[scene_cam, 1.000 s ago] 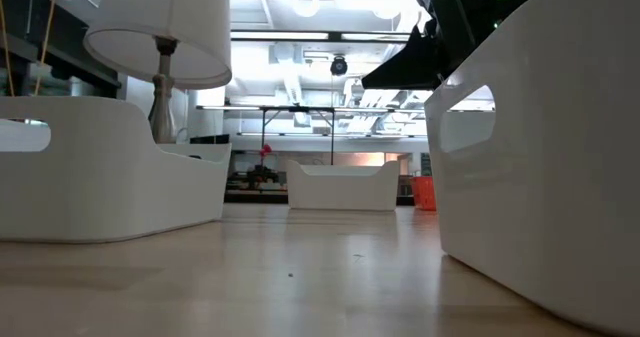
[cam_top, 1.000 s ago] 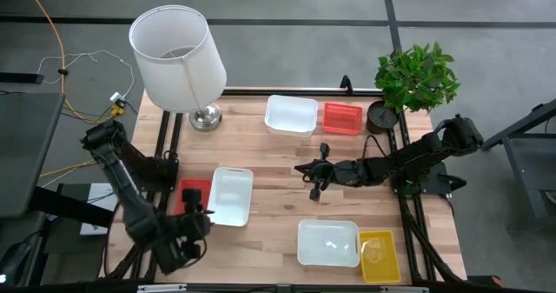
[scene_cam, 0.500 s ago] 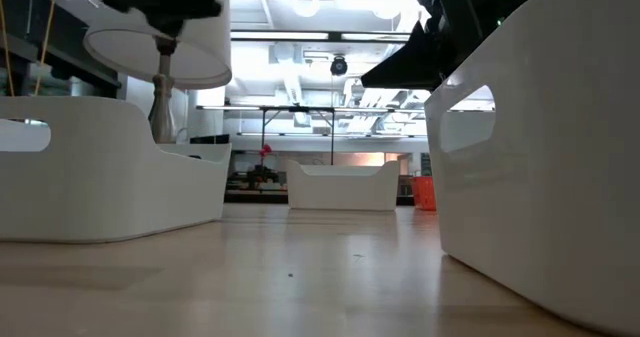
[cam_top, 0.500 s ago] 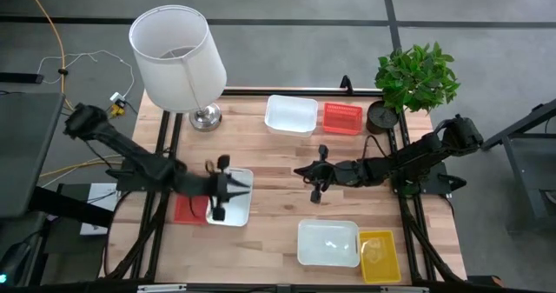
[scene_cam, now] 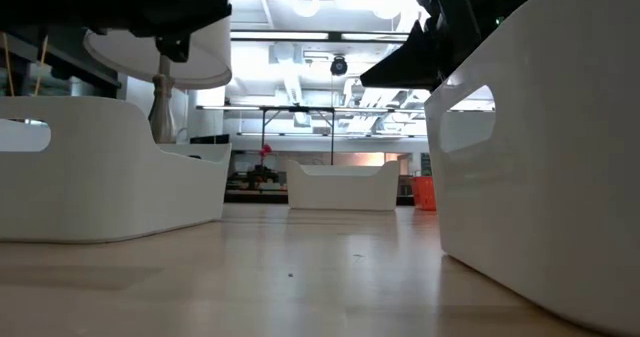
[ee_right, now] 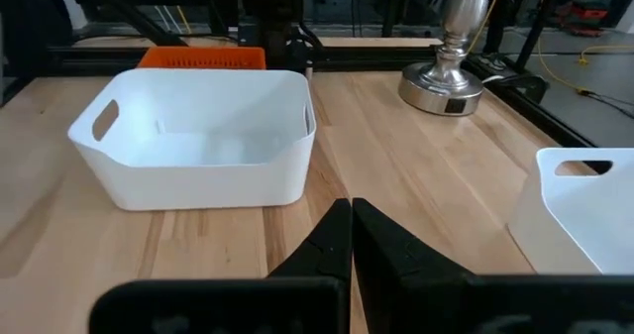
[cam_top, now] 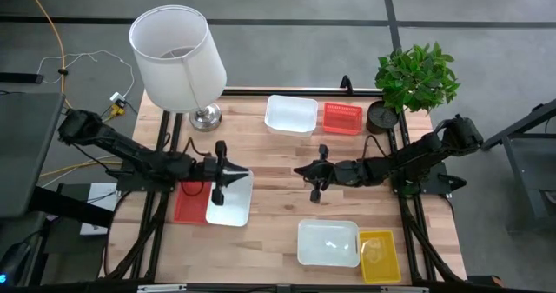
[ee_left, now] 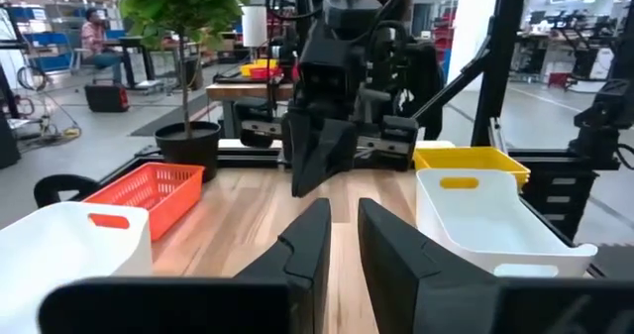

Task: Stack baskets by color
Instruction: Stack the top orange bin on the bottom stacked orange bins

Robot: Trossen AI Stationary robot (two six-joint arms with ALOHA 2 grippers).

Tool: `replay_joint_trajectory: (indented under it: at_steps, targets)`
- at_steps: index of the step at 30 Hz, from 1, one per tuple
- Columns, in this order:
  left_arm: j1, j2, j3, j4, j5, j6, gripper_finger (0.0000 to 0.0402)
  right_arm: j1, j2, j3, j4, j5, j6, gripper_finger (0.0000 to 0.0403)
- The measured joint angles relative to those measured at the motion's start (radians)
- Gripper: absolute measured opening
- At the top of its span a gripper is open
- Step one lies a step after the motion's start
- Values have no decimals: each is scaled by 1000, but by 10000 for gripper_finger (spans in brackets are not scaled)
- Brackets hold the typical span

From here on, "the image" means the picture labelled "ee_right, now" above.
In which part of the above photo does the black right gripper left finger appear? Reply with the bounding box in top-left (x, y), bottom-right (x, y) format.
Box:
top-left (88, 198), bottom-right (353, 334)

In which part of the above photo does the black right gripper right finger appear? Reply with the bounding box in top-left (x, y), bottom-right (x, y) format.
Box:
top-left (352, 197), bottom-right (634, 334)

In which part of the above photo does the white plastic handled basket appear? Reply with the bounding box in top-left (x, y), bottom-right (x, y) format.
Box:
top-left (67, 67), bottom-right (317, 211)
top-left (507, 147), bottom-right (634, 276)

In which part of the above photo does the orange slotted plastic basket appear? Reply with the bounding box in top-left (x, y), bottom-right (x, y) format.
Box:
top-left (137, 46), bottom-right (267, 71)

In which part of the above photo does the silver lamp with white shade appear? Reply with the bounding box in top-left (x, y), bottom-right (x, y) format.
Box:
top-left (398, 0), bottom-right (491, 117)

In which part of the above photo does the red tool box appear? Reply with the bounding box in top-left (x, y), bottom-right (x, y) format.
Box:
top-left (567, 2), bottom-right (609, 38)

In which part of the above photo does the yellow cable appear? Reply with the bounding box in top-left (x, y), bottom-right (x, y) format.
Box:
top-left (537, 44), bottom-right (634, 97)
top-left (465, 0), bottom-right (511, 57)

